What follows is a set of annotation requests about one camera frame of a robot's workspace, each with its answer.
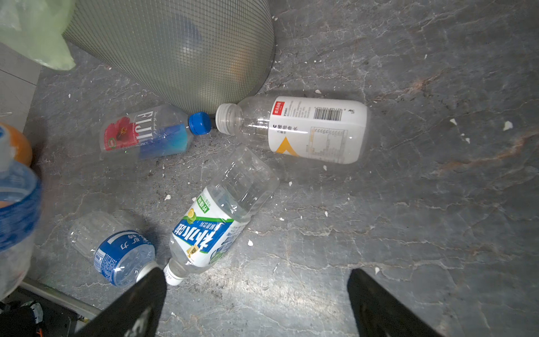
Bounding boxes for orange shark plush toy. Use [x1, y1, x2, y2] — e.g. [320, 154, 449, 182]
[1, 123, 33, 167]

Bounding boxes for bottle green white blue label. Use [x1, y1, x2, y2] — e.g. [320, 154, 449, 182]
[164, 145, 279, 286]

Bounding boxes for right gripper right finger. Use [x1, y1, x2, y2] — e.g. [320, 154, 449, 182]
[347, 268, 440, 337]

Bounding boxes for large bottle white yellow label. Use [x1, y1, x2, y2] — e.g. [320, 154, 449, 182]
[215, 95, 370, 164]

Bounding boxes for green plastic bin liner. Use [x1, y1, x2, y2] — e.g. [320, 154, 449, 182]
[1, 0, 76, 70]

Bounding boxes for Fiji bottle red flower label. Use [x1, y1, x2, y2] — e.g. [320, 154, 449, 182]
[99, 105, 212, 161]

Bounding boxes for lying bottle dark blue label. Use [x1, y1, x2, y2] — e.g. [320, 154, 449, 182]
[68, 210, 159, 288]

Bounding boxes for grey mesh waste bin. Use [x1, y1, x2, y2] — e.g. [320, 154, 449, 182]
[64, 1, 275, 113]

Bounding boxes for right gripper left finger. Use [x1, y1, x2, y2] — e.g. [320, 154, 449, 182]
[75, 268, 167, 336]

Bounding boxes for crushed bottle blue label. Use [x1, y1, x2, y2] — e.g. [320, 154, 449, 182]
[1, 126, 42, 299]

